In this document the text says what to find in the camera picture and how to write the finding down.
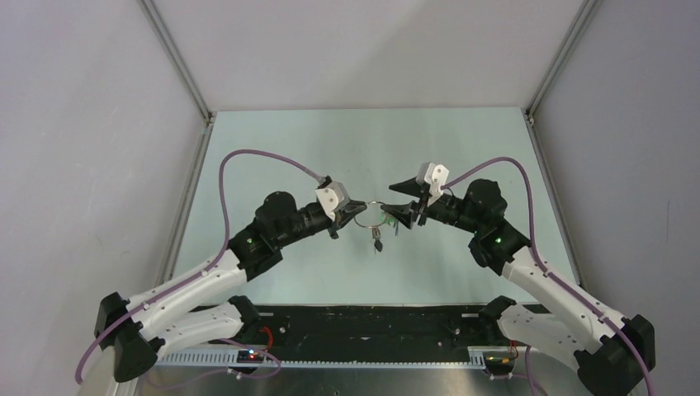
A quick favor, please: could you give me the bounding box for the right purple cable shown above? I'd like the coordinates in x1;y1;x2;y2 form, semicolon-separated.
440;156;659;396

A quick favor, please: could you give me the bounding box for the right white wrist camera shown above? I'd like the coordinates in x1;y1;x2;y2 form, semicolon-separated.
415;162;450;206

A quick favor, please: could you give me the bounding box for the right aluminium corner post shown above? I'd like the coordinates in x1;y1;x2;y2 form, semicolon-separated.
525;0;603;124

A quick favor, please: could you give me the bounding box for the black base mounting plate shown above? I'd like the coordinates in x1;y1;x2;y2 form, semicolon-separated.
207;304;589;364

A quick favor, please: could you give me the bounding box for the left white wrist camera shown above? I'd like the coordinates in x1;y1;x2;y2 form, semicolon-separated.
315;181;350;222

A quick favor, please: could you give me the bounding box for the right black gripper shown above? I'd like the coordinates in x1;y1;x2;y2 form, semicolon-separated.
380;177;481;235

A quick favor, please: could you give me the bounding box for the controller board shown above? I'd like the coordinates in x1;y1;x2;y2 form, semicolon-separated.
485;356;517;367
235;349;266;365

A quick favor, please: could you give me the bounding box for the aluminium frame rail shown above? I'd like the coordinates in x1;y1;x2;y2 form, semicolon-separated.
124;311;622;368

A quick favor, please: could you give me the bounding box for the left aluminium corner post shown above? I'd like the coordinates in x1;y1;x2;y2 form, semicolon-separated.
137;0;212;125

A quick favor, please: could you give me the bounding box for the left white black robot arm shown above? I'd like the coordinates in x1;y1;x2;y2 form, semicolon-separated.
95;187;367;383

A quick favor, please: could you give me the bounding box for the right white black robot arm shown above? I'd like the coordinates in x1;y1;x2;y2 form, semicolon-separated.
382;178;655;395

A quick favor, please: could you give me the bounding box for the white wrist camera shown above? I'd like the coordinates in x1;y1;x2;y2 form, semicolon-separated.
415;162;450;206
315;181;350;222

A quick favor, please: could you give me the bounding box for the purple cable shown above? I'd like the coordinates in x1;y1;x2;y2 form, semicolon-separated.
440;156;659;396
73;149;327;386

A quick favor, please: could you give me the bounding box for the aluminium corner post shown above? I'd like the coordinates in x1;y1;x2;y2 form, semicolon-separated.
137;0;212;125
525;0;603;124

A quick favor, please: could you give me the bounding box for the left controller board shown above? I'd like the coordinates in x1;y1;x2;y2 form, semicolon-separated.
235;349;266;365

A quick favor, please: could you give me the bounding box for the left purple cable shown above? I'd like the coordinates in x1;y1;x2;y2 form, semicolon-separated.
73;149;327;386

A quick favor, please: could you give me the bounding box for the right controller board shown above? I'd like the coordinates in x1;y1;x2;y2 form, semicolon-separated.
485;356;517;367

